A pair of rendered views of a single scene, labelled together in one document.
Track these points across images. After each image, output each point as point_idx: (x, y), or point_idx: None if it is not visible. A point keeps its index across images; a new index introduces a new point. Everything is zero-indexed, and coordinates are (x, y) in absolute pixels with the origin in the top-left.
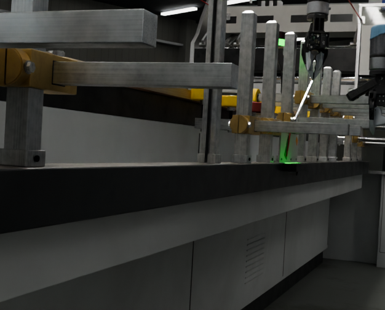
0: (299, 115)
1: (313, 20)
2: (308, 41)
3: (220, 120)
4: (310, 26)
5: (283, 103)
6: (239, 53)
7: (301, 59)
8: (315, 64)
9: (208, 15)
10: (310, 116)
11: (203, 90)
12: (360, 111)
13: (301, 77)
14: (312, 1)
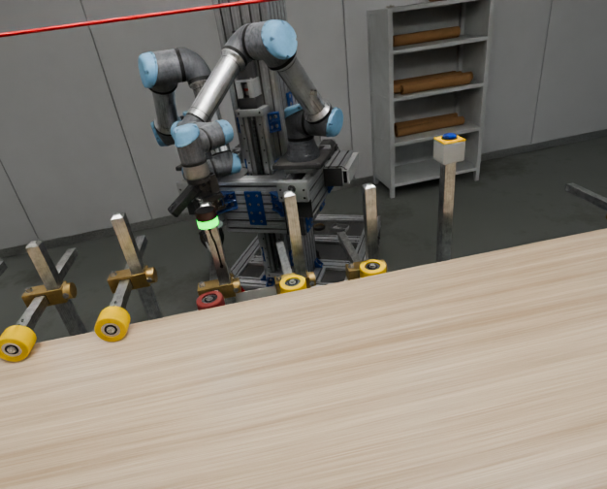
0: (152, 294)
1: (210, 181)
2: (224, 203)
3: (436, 253)
4: (197, 189)
5: (228, 273)
6: (376, 219)
7: (131, 238)
8: (41, 247)
9: (454, 190)
10: (70, 309)
11: (451, 239)
12: None
13: (138, 255)
14: (206, 162)
